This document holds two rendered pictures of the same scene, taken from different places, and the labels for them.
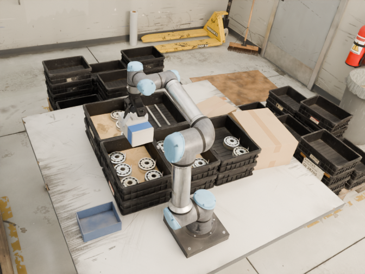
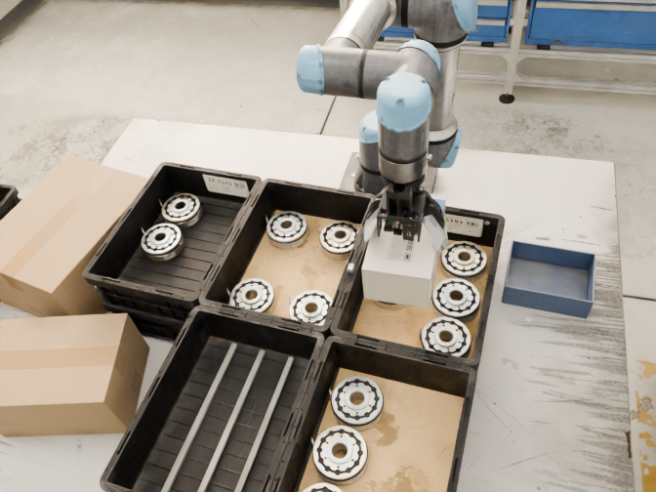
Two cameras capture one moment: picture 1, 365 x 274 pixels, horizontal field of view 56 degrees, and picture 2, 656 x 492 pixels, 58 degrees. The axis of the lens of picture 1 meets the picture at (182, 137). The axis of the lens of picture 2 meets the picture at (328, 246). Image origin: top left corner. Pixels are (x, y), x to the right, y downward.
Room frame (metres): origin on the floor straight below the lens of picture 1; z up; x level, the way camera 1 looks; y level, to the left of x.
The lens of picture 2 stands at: (1.97, 0.77, 1.95)
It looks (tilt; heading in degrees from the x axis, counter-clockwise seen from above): 50 degrees down; 236
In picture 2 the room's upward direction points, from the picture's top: 9 degrees counter-clockwise
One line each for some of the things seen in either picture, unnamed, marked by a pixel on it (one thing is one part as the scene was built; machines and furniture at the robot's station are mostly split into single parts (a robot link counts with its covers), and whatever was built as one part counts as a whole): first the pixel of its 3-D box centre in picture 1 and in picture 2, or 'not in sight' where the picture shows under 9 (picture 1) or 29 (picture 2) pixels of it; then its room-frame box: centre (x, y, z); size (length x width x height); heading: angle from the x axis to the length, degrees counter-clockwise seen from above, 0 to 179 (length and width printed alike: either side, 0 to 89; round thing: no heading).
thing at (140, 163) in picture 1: (146, 163); not in sight; (1.43, 0.18, 0.86); 0.10 x 0.10 x 0.01
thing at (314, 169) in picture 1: (311, 170); not in sight; (2.09, -1.08, 0.41); 0.31 x 0.02 x 0.16; 35
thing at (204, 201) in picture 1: (202, 204); (383, 138); (1.14, -0.15, 0.91); 0.13 x 0.12 x 0.14; 126
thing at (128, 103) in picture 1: (133, 100); (402, 198); (1.49, 0.28, 1.25); 0.09 x 0.08 x 0.12; 35
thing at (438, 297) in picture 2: (122, 169); (456, 297); (1.36, 0.31, 0.86); 0.10 x 0.10 x 0.01
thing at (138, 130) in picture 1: (135, 126); (405, 246); (1.47, 0.26, 1.09); 0.20 x 0.12 x 0.09; 35
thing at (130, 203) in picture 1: (134, 178); not in sight; (1.40, 0.24, 0.76); 0.40 x 0.30 x 0.12; 32
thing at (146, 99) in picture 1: (156, 116); (226, 419); (1.89, 0.20, 0.87); 0.40 x 0.30 x 0.11; 32
